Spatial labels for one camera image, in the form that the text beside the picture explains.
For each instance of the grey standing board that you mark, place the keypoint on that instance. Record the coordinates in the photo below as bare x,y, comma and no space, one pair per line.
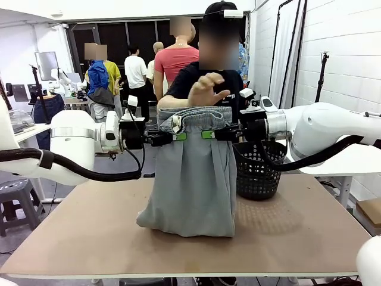
46,65

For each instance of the white head-mounted camera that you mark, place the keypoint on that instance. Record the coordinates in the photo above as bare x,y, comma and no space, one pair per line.
233,13

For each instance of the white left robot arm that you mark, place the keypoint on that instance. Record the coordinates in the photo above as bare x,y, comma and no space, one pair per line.
71,134

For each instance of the black table base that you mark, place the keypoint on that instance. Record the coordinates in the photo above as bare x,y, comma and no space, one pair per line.
149,281

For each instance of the person's right hand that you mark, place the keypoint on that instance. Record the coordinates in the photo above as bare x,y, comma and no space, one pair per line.
205,93

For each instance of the person in white t-shirt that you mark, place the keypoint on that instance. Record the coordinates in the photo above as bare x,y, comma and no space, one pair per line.
135,71

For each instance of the grey training pants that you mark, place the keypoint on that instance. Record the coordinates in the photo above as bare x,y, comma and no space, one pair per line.
193,184

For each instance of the grey plastic stool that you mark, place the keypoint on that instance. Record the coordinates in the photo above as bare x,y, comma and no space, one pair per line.
12,190

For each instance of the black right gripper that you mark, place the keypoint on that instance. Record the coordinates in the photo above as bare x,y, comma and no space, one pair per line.
253,126

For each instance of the mannequin with yellow shirt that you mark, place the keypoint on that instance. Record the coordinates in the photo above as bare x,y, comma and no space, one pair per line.
115,74

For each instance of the mannequin torso with dark jeans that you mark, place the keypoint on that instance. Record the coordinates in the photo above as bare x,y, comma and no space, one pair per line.
55,104

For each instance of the white backdrop cloth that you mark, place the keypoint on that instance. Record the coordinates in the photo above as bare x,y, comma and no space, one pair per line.
281,59

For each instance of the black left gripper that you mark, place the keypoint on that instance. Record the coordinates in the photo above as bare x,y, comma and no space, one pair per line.
131,135

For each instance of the black cap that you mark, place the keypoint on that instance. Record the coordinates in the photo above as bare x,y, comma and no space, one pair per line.
217,7

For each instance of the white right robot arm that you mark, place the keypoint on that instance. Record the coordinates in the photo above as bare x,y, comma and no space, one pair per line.
321,125

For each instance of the mannequin with floral blue shirt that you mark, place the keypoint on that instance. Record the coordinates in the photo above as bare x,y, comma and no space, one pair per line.
244,59

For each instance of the person's right forearm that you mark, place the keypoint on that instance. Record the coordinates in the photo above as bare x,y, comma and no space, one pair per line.
174,102

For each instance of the mannequin with red top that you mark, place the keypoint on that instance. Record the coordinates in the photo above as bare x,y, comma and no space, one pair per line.
172,59

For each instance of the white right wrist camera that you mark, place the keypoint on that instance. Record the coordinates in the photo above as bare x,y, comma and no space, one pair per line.
247,93

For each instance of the black backdrop stand frame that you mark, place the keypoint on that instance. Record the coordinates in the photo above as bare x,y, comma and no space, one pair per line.
294,59

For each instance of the person in black t-shirt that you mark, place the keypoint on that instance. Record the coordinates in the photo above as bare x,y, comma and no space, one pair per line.
184,80

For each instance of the black tablet screen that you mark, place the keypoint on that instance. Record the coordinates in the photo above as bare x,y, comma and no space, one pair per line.
20,93

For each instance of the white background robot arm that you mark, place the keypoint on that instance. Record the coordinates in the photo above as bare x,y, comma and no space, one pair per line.
64,78

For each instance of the tall black tripod stand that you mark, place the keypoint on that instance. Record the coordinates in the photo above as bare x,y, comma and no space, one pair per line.
322,77

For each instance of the black tripod with camera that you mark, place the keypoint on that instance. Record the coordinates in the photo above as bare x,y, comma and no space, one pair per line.
38,86

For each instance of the mannequin with cream shirt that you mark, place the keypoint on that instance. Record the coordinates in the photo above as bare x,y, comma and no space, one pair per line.
151,73

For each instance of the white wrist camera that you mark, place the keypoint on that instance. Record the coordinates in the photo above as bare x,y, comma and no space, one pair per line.
132,101
247,93

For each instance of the small white side table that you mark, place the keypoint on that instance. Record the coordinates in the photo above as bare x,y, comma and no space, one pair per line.
29,131

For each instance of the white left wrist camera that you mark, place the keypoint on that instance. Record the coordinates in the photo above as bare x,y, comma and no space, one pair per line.
132,101

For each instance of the black perforated plastic basket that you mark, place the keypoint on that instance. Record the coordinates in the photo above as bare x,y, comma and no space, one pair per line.
259,178

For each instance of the brown cardboard box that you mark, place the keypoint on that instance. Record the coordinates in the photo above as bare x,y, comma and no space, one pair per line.
370,211

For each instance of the black white sneaker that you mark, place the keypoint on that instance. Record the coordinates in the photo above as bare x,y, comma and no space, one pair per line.
204,281
227,281

